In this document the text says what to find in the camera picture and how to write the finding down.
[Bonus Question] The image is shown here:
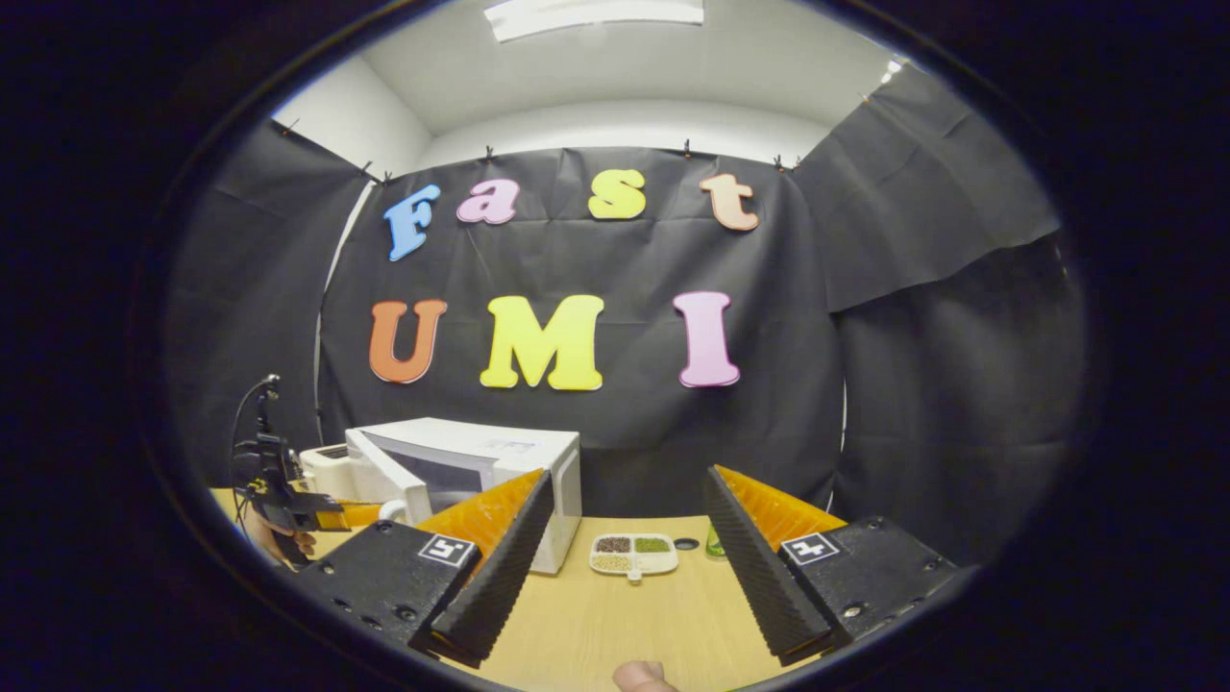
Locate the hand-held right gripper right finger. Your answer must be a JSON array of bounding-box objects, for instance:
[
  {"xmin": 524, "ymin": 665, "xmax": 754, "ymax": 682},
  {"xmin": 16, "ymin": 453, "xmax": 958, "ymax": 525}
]
[{"xmin": 703, "ymin": 465, "xmax": 964, "ymax": 668}]

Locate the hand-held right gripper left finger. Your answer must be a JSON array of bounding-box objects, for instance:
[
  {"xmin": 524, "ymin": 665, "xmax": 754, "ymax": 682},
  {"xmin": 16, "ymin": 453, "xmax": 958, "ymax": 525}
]
[{"xmin": 286, "ymin": 468, "xmax": 556, "ymax": 670}]

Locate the white microwave oven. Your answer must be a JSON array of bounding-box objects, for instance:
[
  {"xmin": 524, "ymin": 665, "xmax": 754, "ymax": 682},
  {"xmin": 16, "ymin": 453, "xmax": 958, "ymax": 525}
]
[{"xmin": 343, "ymin": 416, "xmax": 584, "ymax": 577}]

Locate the cream toaster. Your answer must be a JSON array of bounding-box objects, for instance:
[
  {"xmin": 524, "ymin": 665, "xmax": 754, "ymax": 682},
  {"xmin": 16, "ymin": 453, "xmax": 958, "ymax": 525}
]
[{"xmin": 299, "ymin": 444, "xmax": 362, "ymax": 503}]

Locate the white divided bean dish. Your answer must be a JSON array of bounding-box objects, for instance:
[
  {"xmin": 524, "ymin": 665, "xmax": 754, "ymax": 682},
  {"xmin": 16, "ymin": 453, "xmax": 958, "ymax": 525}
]
[{"xmin": 588, "ymin": 532, "xmax": 680, "ymax": 585}]

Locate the long ceiling light panel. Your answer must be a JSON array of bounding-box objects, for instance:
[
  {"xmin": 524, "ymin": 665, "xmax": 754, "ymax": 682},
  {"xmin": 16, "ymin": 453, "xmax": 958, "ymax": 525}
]
[{"xmin": 482, "ymin": 0, "xmax": 705, "ymax": 43}]

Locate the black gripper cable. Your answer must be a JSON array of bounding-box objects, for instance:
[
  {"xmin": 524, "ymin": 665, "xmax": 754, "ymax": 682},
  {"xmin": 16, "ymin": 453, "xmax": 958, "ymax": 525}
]
[{"xmin": 228, "ymin": 375, "xmax": 282, "ymax": 528}]

